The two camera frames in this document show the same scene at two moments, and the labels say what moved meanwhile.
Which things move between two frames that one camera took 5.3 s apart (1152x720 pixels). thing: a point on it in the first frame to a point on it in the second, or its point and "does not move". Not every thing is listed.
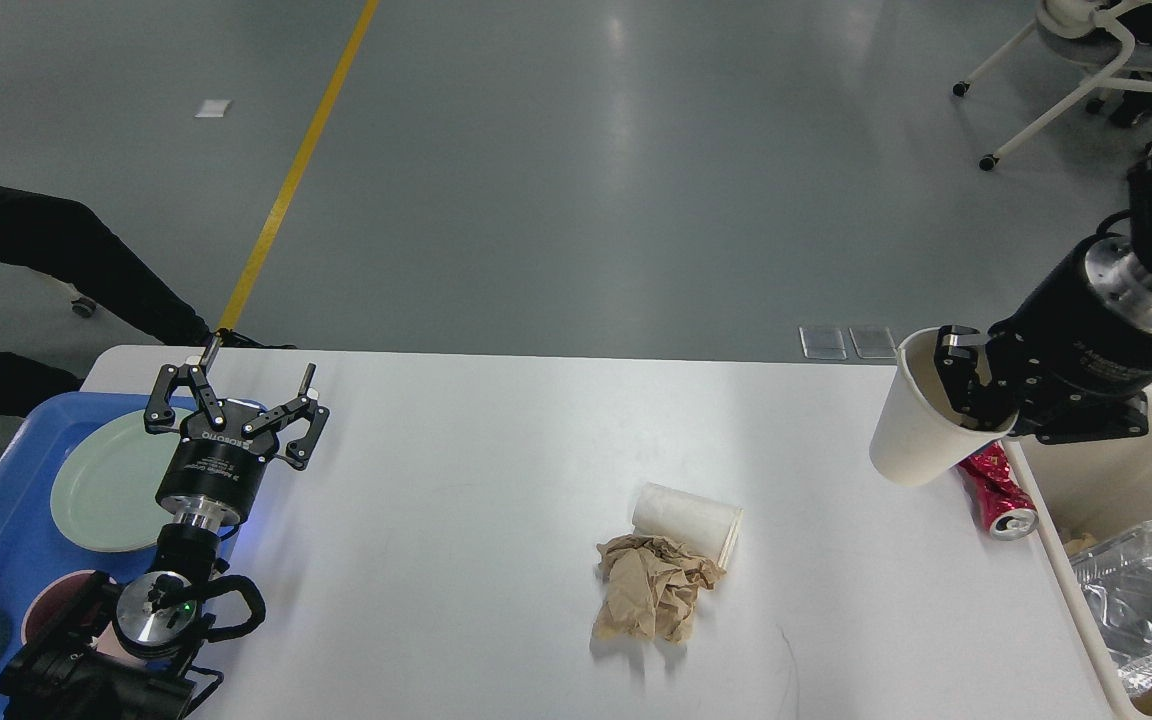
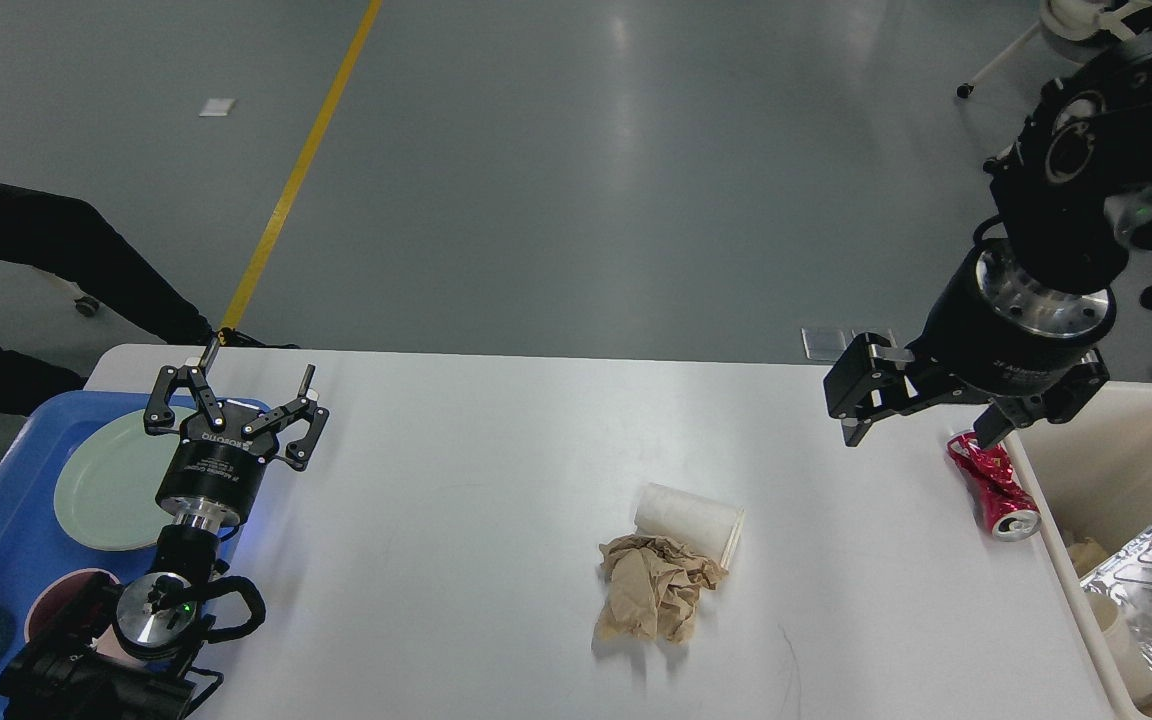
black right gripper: [1073, 370] to [997, 333]
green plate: [104, 492] does not move
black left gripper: [225, 464] does not move
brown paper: [650, 588] does not move
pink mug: [51, 600] does not move
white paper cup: [919, 437] to [1133, 670]
